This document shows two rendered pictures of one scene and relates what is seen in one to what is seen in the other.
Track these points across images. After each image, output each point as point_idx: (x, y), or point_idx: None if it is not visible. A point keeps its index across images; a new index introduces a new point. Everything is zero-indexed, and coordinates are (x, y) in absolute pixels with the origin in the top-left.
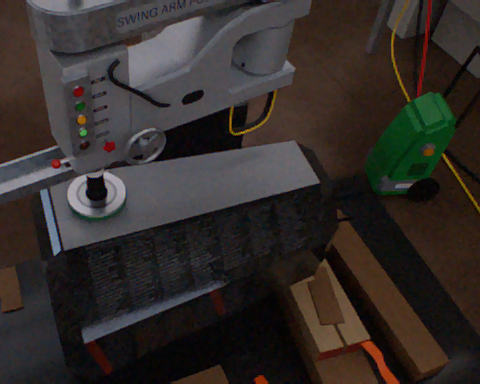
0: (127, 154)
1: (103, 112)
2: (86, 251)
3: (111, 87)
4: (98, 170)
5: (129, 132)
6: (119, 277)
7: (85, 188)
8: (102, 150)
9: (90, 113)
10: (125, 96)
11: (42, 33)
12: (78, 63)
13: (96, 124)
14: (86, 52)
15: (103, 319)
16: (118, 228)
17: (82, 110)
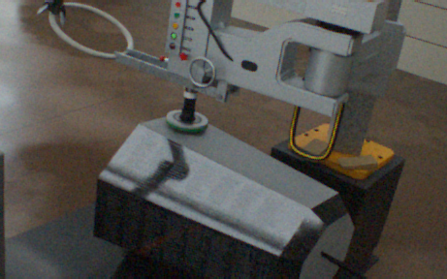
0: (188, 67)
1: (190, 32)
2: (146, 133)
3: (199, 17)
4: (187, 91)
5: (202, 61)
6: (145, 160)
7: None
8: (183, 62)
9: (180, 24)
10: (205, 30)
11: None
12: None
13: (184, 38)
14: None
15: (116, 174)
16: (173, 137)
17: (177, 19)
